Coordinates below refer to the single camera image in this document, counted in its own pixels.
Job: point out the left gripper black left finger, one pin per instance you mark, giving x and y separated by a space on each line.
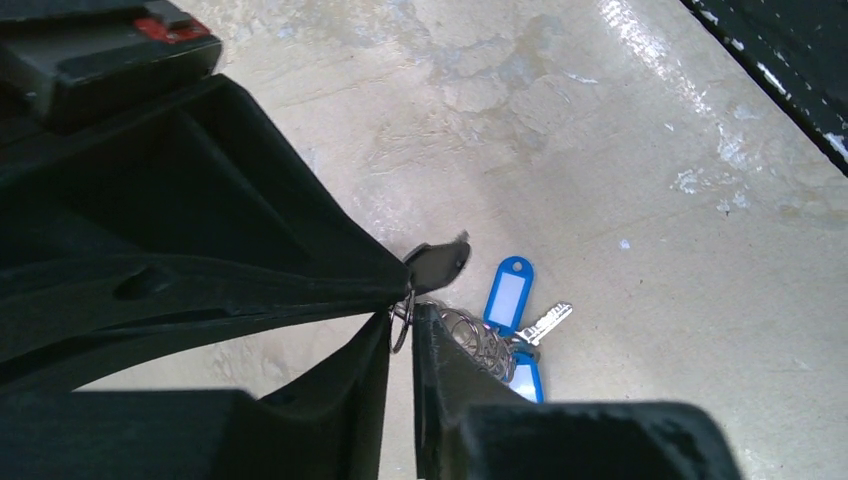
326 424

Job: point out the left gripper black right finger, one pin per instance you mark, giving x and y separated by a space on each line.
469 425

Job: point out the blue plastic key tag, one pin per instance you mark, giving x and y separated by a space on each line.
508 295

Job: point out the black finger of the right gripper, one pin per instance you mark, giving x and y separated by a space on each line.
185 221

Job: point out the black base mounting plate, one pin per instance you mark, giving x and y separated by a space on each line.
796 51

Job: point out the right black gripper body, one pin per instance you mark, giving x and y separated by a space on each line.
90 81

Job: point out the large keyring with keys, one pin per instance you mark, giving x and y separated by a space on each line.
499 355

